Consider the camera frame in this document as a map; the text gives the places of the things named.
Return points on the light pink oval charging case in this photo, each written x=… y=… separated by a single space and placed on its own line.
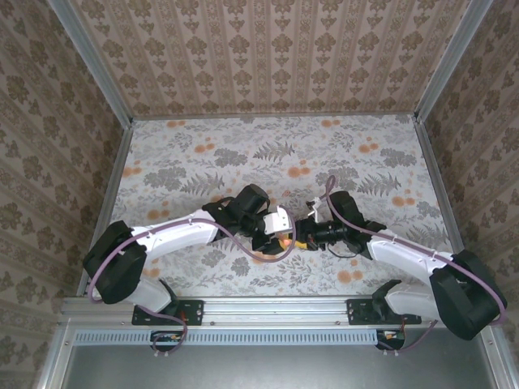
x=286 y=242

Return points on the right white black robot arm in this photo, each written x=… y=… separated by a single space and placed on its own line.
x=405 y=255

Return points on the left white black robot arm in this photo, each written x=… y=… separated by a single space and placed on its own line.
x=174 y=235

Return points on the floral patterned table cover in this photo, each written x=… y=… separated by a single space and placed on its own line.
x=243 y=133

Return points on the grey metal sheet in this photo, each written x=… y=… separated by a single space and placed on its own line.
x=275 y=368

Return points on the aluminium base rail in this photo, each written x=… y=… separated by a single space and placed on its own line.
x=275 y=310

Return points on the thin aluminium table rail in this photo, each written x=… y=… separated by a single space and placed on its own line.
x=275 y=116

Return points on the aluminium table side rail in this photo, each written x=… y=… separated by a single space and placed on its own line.
x=444 y=202
x=108 y=202

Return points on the aluminium frame post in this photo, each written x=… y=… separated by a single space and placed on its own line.
x=452 y=61
x=92 y=61

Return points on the aluminium frame bar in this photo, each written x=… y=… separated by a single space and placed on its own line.
x=499 y=364
x=57 y=364

